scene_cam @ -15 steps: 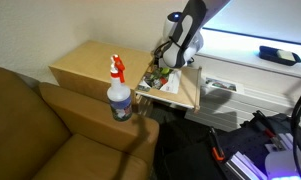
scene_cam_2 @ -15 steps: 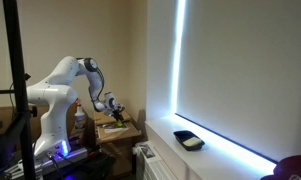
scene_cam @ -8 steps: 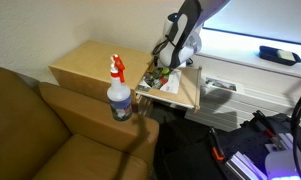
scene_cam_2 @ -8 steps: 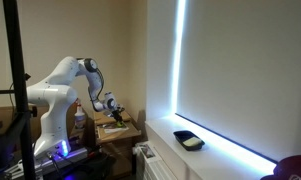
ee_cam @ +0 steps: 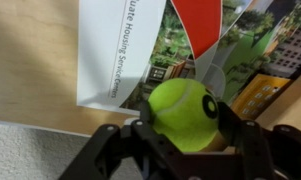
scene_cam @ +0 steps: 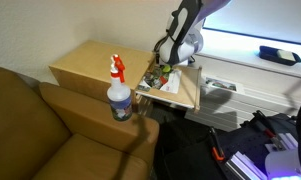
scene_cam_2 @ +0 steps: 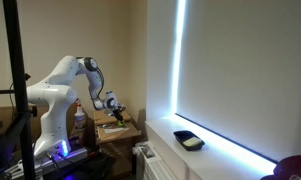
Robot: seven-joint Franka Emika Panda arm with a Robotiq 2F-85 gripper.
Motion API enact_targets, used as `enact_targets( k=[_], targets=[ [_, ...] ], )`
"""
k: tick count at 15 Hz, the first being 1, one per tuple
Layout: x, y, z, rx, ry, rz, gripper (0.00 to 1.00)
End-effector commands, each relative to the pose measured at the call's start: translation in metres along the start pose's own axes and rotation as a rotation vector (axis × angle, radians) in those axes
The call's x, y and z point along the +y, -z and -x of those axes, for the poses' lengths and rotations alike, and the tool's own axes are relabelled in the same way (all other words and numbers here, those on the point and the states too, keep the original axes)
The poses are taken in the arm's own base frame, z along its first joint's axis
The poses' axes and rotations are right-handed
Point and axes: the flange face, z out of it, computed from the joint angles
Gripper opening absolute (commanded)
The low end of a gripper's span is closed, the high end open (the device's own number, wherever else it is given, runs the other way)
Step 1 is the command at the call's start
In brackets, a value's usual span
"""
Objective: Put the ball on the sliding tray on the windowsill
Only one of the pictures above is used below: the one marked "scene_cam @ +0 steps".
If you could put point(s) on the yellow-green tennis ball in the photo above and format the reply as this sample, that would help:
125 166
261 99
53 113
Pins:
166 69

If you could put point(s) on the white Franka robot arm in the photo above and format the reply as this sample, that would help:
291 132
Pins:
180 46

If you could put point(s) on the wooden sliding tray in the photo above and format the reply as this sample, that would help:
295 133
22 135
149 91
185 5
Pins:
187 87

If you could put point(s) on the white windowsill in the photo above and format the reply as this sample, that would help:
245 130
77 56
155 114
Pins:
230 48

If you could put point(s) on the black plastic tray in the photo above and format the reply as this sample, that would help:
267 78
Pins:
266 54

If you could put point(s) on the small colourful objects pile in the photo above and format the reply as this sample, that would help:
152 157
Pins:
150 81

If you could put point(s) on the white paper sheet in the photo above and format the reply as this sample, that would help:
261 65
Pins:
173 83

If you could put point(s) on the spray bottle with red trigger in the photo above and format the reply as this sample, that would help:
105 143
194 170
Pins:
118 96

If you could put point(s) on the light wooden cabinet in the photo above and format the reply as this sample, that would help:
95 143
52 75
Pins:
90 63

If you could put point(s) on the white radiator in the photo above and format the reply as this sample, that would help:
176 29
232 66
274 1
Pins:
216 113

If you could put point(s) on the printed leaflet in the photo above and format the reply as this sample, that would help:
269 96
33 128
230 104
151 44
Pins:
223 84

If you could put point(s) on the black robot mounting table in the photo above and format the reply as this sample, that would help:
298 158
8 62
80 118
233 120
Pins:
243 140

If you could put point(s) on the brown leather sofa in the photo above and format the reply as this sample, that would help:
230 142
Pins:
30 133

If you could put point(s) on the pale sponge block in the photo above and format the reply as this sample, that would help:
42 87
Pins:
286 55

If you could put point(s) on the aluminium profile rail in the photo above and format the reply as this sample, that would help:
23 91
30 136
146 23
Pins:
243 166

